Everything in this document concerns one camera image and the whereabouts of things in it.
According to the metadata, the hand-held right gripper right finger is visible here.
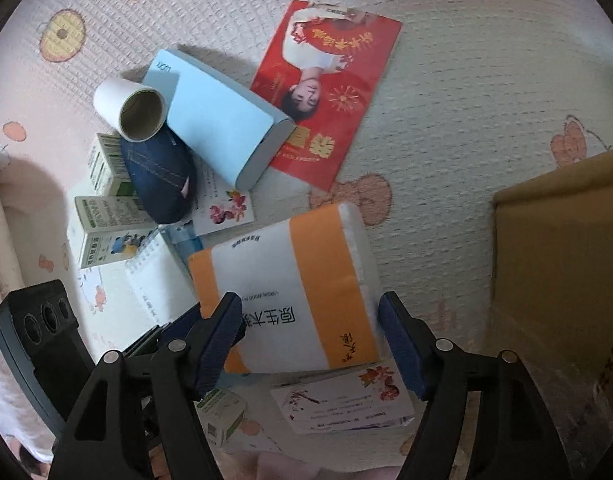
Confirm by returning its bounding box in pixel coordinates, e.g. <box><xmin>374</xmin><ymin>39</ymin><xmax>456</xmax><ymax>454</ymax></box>
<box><xmin>377</xmin><ymin>291</ymin><xmax>572</xmax><ymax>480</ymax></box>

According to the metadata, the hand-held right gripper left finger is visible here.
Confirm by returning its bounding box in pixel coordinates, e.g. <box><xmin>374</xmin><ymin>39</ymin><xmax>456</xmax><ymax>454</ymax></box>
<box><xmin>46</xmin><ymin>291</ymin><xmax>244</xmax><ymax>480</ymax></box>

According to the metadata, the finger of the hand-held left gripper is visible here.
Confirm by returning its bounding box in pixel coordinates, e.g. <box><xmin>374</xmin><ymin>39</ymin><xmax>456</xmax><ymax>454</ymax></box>
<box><xmin>121</xmin><ymin>304</ymin><xmax>202</xmax><ymax>361</ymax></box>

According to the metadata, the orange and white tissue pack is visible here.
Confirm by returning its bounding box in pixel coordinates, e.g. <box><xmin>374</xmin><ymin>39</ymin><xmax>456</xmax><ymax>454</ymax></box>
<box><xmin>187</xmin><ymin>203</ymin><xmax>382</xmax><ymax>375</ymax></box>

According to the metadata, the brown cardboard box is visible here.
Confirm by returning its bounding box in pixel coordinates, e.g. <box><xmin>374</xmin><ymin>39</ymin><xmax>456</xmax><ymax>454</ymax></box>
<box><xmin>493</xmin><ymin>146</ymin><xmax>613</xmax><ymax>461</ymax></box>

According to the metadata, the white paper roll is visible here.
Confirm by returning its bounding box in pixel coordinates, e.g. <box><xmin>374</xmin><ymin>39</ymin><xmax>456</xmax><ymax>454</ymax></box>
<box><xmin>93</xmin><ymin>78</ymin><xmax>167</xmax><ymax>142</ymax></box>

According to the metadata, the white spiral notebook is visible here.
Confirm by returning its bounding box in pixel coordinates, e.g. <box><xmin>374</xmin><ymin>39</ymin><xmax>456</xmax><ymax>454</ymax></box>
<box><xmin>125</xmin><ymin>232</ymin><xmax>202</xmax><ymax>341</ymax></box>

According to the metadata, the green and white carton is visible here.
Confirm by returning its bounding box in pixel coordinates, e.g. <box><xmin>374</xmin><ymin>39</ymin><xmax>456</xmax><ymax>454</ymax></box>
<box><xmin>88</xmin><ymin>132</ymin><xmax>137</xmax><ymax>197</ymax></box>
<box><xmin>74</xmin><ymin>194</ymin><xmax>161</xmax><ymax>268</ymax></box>
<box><xmin>195</xmin><ymin>389</ymin><xmax>247</xmax><ymax>448</ymax></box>

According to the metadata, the white floral card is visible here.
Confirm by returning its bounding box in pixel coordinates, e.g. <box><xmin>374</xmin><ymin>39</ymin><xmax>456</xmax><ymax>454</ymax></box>
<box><xmin>190</xmin><ymin>160</ymin><xmax>254</xmax><ymax>237</ymax></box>
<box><xmin>270</xmin><ymin>365</ymin><xmax>416</xmax><ymax>435</ymax></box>

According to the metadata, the blue plastic packet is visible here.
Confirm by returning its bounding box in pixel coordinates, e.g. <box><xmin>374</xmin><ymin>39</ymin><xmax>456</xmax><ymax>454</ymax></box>
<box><xmin>169</xmin><ymin>224</ymin><xmax>203</xmax><ymax>256</ymax></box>

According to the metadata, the pink cloth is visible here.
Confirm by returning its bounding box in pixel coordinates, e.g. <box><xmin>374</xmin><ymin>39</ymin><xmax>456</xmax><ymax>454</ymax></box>
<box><xmin>221</xmin><ymin>442</ymin><xmax>417</xmax><ymax>480</ymax></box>

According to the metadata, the denim pencil case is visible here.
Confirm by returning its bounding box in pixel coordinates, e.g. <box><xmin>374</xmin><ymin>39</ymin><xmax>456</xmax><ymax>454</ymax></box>
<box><xmin>119</xmin><ymin>127</ymin><xmax>197</xmax><ymax>225</ymax></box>

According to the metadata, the light blue box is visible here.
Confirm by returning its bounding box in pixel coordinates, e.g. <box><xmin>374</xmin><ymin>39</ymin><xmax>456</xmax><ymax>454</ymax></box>
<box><xmin>141</xmin><ymin>49</ymin><xmax>297</xmax><ymax>192</ymax></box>

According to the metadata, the red printed flyer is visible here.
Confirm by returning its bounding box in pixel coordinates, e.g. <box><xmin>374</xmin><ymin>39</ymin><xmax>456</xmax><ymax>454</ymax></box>
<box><xmin>250</xmin><ymin>0</ymin><xmax>404</xmax><ymax>192</ymax></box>

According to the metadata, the printed play mat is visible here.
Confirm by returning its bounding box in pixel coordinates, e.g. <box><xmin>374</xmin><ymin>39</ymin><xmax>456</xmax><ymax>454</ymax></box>
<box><xmin>0</xmin><ymin>0</ymin><xmax>613</xmax><ymax>480</ymax></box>

